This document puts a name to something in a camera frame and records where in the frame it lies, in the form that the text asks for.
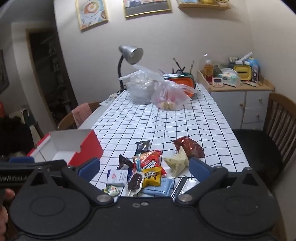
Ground white tube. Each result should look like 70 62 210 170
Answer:
236 51 253 63

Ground yellow tissue box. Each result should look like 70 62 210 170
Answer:
233 64 252 81

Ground brown-red foil packet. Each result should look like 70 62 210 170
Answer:
171 136 205 159

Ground light blue snack packet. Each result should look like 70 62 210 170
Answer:
140 178 174 197

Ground chocolate lollipop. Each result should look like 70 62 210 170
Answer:
126 171 146 197

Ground dark bookcase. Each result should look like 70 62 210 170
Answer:
26 28 78 130

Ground gold framed wide picture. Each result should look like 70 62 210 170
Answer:
122 0 172 18

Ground red cardboard box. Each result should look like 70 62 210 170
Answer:
26 129 104 168

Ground orange and green container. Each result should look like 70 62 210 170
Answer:
163 73 196 98

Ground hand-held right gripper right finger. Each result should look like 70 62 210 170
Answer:
172 158 270 205

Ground pink cloth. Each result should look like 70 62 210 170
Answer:
72 103 92 128

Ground gold framed food picture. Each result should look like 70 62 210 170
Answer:
75 0 109 31

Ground orange drink bottle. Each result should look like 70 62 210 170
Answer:
203 54 213 81

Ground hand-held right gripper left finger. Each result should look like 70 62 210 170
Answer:
22 158 115 205

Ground black seat cushion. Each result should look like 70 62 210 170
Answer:
232 128 286 183

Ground black snack packet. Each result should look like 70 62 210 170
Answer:
135 141 151 156

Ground grey desk lamp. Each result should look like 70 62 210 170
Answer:
117 45 144 91

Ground silver foil packet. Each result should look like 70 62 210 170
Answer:
171 176 200 202

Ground large red snack bag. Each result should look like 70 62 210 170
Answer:
133 150 167 178

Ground yellow snack packet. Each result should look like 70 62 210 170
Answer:
142 166 162 188

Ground white and wood cabinet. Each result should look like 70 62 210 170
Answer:
197 70 275 130

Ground dark clothes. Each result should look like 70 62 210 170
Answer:
0 116 35 158

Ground dark brown small packet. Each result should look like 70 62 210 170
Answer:
117 154 134 169

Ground dark framed wall picture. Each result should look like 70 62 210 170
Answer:
0 49 10 94

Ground clear bag with grey contents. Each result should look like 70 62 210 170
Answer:
119 64 164 105

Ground white paper packet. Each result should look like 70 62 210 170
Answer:
100 93 118 106

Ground white and blue snack packet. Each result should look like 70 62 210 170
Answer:
106 170 129 186

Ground person's left hand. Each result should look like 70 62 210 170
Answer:
0 188 16 224

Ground wooden slatted chair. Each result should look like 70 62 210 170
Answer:
232 93 296 193

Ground clear bag with pink snacks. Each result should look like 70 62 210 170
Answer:
150 80 198 111

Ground green-lidded jelly cup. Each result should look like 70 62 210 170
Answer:
103 184 120 197

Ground blue plastic pack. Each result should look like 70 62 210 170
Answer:
244 58 260 72

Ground soft tissue pack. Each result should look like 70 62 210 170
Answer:
218 68 241 87

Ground wooden chair with curved back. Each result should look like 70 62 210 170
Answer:
57 101 101 130

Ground cream speckled snack packet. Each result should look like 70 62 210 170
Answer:
164 147 190 178

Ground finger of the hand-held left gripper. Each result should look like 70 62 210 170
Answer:
0 157 68 171

